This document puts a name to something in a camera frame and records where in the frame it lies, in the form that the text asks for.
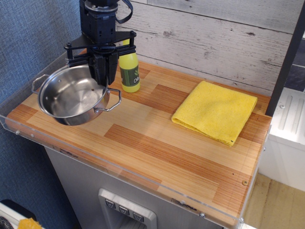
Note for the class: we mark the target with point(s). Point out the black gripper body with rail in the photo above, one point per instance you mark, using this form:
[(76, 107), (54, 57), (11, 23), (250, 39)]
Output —
[(98, 33)]

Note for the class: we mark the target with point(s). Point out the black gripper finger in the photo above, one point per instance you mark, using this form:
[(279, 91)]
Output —
[(112, 61), (97, 67)]

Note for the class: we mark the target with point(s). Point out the stainless steel pot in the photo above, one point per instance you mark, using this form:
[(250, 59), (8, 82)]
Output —
[(72, 97)]

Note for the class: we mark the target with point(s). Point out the yellow olive oil bottle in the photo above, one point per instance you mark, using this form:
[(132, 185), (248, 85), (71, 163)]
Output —
[(129, 69)]

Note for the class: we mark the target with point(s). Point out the clear acrylic table guard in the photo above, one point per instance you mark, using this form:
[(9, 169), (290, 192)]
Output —
[(138, 143)]

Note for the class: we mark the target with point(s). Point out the folded yellow cloth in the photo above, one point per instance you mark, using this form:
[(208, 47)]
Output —
[(215, 111)]

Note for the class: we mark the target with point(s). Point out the grey toy fridge cabinet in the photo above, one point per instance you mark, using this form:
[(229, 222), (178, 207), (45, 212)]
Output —
[(102, 201)]

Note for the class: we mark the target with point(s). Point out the black and yellow object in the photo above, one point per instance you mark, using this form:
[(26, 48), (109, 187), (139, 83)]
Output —
[(12, 213)]

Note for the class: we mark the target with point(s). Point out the white ribbed box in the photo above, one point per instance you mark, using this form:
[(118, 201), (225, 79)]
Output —
[(283, 158)]

